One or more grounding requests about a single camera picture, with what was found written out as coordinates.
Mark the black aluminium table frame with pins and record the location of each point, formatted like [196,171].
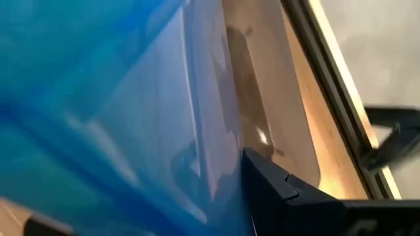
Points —
[331,85]

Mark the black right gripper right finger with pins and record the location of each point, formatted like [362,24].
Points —
[282,206]

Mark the black frame bracket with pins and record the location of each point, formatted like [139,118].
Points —
[393,141]

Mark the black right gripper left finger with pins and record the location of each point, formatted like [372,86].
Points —
[49,227]

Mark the plain blue plastic case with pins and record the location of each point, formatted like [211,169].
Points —
[98,114]

